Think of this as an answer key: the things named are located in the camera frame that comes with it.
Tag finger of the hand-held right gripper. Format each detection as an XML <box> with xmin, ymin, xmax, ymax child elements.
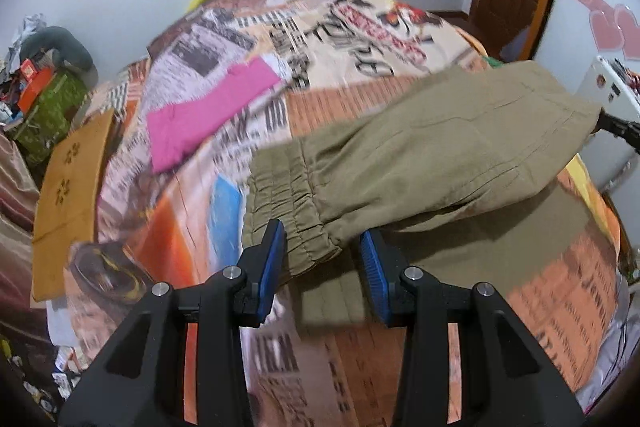
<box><xmin>597</xmin><ymin>113</ymin><xmax>640</xmax><ymax>154</ymax></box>

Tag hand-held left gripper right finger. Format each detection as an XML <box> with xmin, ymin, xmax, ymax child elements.
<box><xmin>359</xmin><ymin>229</ymin><xmax>587</xmax><ymax>427</ymax></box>

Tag green basket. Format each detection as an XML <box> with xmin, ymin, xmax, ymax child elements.
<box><xmin>12</xmin><ymin>72</ymin><xmax>91</xmax><ymax>165</ymax></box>

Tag yellow orange pillow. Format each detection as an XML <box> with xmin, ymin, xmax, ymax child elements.
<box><xmin>567</xmin><ymin>154</ymin><xmax>623</xmax><ymax>258</ymax></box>

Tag bed with printed cover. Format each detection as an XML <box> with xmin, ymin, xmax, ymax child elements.
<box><xmin>47</xmin><ymin>0</ymin><xmax>626</xmax><ymax>427</ymax></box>

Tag orange box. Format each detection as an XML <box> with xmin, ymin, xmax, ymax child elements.
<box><xmin>17</xmin><ymin>59</ymin><xmax>56</xmax><ymax>112</ymax></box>

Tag striped curtain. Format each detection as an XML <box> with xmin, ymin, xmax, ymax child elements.
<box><xmin>0</xmin><ymin>132</ymin><xmax>51</xmax><ymax>358</ymax></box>

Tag pink cloth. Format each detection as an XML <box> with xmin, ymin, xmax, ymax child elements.
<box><xmin>146</xmin><ymin>56</ymin><xmax>283</xmax><ymax>174</ymax></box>

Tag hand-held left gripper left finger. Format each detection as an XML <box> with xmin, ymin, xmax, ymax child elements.
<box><xmin>59</xmin><ymin>219</ymin><xmax>288</xmax><ymax>427</ymax></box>

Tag khaki pants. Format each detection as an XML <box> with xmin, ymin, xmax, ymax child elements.
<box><xmin>241</xmin><ymin>61</ymin><xmax>603</xmax><ymax>327</ymax></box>

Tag cardboard sheet with flower print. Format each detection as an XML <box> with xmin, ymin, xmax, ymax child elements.
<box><xmin>31</xmin><ymin>108</ymin><xmax>117</xmax><ymax>303</ymax></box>

